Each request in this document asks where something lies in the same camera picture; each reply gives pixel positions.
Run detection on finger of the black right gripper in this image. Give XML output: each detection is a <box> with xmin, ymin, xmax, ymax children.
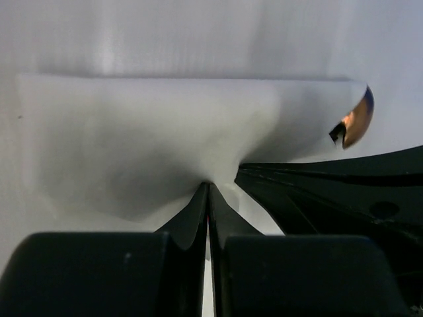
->
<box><xmin>235</xmin><ymin>147</ymin><xmax>422</xmax><ymax>297</ymax></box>

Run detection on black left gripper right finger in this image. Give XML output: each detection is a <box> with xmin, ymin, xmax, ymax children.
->
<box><xmin>208</xmin><ymin>186</ymin><xmax>410</xmax><ymax>316</ymax></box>

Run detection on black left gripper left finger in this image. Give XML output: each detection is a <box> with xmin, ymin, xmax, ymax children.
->
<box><xmin>1</xmin><ymin>184</ymin><xmax>208</xmax><ymax>316</ymax></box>

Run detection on copper spoon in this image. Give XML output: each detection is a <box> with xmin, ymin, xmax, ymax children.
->
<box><xmin>329</xmin><ymin>86</ymin><xmax>375</xmax><ymax>150</ymax></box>

